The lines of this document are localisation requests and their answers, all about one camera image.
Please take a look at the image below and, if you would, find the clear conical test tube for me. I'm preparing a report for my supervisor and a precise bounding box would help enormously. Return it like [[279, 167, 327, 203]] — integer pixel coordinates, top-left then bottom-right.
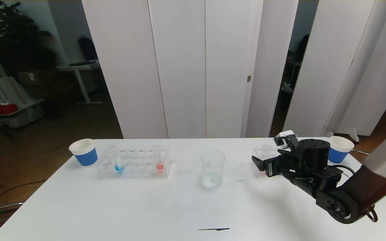
[[261, 144, 274, 176]]

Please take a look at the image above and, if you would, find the white machine base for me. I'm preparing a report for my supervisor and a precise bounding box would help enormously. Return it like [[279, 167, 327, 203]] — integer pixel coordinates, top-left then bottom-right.
[[0, 76, 46, 129]]

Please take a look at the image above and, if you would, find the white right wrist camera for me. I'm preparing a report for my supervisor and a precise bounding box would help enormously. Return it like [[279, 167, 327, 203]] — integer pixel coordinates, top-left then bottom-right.
[[275, 131, 296, 149]]

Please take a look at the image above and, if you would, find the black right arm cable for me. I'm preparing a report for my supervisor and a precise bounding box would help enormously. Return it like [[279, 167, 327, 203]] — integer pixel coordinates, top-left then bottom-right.
[[330, 163, 357, 178]]

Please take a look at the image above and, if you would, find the test tube with red liquid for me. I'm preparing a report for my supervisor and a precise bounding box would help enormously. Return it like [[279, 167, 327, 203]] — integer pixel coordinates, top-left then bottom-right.
[[152, 145, 165, 173]]

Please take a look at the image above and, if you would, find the white folding screen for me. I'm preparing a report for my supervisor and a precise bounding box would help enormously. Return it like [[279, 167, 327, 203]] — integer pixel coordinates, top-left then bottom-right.
[[81, 0, 300, 139], [281, 0, 386, 144]]

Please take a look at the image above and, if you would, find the dark office chair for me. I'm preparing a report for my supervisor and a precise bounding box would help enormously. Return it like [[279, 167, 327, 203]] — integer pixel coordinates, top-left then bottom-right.
[[295, 33, 311, 62]]

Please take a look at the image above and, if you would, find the clear acrylic tube rack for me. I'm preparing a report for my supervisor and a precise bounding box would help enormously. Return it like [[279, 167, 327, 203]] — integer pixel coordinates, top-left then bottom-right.
[[252, 147, 282, 178], [96, 147, 173, 179]]

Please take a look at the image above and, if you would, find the black backpack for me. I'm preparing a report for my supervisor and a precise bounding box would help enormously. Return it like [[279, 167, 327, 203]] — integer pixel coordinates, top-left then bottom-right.
[[78, 35, 98, 62]]

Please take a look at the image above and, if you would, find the blue white paper cup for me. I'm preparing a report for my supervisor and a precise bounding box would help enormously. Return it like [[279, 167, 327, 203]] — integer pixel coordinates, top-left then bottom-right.
[[328, 136, 355, 164], [69, 139, 99, 167]]

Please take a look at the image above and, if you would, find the brown cardboard box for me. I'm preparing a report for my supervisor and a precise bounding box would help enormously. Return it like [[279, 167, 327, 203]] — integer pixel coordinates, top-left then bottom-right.
[[18, 70, 51, 98]]

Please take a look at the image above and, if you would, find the green potted plant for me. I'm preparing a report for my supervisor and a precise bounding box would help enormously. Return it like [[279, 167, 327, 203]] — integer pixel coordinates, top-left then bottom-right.
[[0, 0, 57, 72]]

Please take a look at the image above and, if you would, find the test tube with blue liquid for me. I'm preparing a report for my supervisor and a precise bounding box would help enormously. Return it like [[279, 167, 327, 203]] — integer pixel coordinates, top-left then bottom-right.
[[109, 146, 125, 173]]

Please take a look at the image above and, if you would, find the white desk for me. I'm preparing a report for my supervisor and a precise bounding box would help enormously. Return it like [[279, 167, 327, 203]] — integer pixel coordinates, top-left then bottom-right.
[[57, 61, 104, 105]]

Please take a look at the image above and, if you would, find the black floor cable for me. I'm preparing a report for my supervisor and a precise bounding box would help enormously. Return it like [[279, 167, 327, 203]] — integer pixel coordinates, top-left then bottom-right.
[[0, 180, 48, 208]]

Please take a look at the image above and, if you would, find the metal chair base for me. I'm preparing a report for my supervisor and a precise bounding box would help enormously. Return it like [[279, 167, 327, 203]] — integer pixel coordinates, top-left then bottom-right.
[[0, 181, 25, 235]]

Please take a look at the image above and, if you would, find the clear plastic beaker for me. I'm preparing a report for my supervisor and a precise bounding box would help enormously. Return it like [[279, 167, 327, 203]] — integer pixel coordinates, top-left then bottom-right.
[[201, 150, 226, 188]]

